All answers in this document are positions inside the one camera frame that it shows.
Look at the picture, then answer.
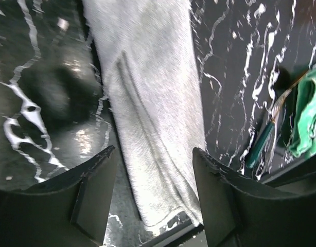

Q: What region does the silver fork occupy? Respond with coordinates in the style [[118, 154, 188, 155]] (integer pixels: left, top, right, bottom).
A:
[[255, 69, 309, 178]]

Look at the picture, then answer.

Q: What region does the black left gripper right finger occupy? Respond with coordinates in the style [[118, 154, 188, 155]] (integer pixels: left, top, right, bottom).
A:
[[192, 148, 316, 246]]

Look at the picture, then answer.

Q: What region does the grey cloth napkin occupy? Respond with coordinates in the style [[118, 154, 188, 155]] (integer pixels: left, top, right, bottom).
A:
[[83, 1, 205, 229]]

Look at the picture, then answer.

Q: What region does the green white tie-dye cloth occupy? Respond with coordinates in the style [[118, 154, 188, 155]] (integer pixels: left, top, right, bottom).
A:
[[288, 69, 316, 158]]

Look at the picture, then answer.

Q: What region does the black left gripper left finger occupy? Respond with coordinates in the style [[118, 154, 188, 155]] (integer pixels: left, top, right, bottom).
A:
[[0, 146, 116, 246]]

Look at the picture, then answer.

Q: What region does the black marbled table mat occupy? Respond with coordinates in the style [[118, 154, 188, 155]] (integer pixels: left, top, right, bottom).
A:
[[0, 1, 316, 232]]

